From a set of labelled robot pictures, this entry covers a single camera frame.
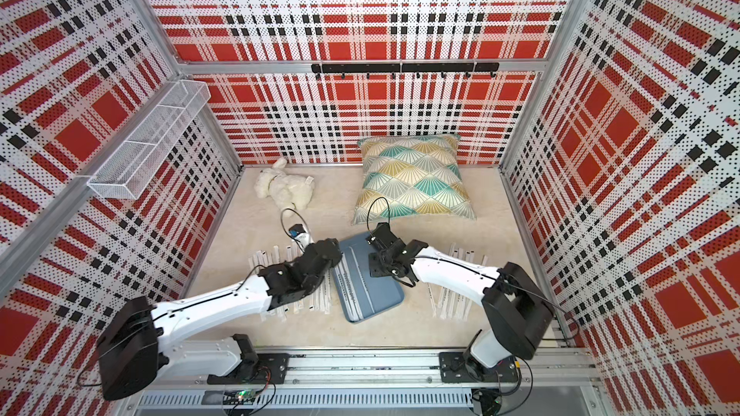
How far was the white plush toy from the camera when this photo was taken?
1032 mm

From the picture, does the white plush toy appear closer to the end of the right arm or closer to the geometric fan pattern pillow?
the geometric fan pattern pillow

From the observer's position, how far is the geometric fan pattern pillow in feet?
3.11

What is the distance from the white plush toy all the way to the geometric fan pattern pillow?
0.76 ft

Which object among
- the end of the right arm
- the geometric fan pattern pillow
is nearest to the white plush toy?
the geometric fan pattern pillow
